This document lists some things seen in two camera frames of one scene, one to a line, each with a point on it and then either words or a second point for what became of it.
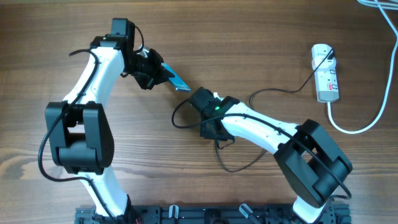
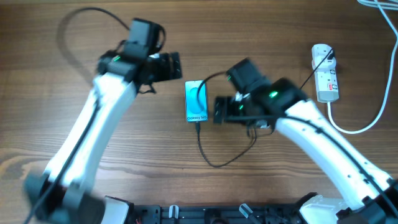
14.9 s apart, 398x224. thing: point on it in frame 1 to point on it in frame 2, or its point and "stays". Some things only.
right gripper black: x=204 y=132 to x=229 y=102
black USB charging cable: x=250 y=106 to x=254 y=126
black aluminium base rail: x=251 y=214 stays
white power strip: x=326 y=74 stays
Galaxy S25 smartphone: x=179 y=84 to x=196 y=101
